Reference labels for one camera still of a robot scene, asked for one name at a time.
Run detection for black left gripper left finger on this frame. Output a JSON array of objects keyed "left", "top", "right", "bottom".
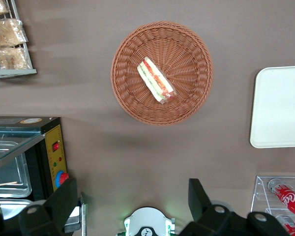
[{"left": 0, "top": 177, "right": 79, "bottom": 236}]

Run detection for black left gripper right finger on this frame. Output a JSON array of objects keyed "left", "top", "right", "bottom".
[{"left": 178, "top": 178, "right": 290, "bottom": 236}]

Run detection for triangle sandwich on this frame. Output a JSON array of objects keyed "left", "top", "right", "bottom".
[{"left": 137, "top": 57, "right": 177, "bottom": 104}]

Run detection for cream plastic tray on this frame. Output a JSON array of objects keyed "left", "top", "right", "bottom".
[{"left": 249, "top": 65, "right": 295, "bottom": 149}]

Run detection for round brown wicker basket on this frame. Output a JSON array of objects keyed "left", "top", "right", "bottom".
[{"left": 110, "top": 21, "right": 215, "bottom": 126}]

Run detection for red knob on blue base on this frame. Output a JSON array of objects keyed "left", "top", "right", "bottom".
[{"left": 55, "top": 170, "right": 70, "bottom": 185}]

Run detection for clear acrylic bottle rack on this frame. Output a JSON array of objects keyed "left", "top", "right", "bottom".
[{"left": 250, "top": 175, "right": 295, "bottom": 236}]

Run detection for black food warmer yellow panel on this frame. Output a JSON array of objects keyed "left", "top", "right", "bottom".
[{"left": 0, "top": 116, "right": 88, "bottom": 236}]

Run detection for packaged sandwiches on rack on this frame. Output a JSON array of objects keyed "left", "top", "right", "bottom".
[{"left": 0, "top": 19, "right": 28, "bottom": 49}]

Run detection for grey wire rack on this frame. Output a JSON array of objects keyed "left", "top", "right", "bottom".
[{"left": 0, "top": 0, "right": 37, "bottom": 80}]

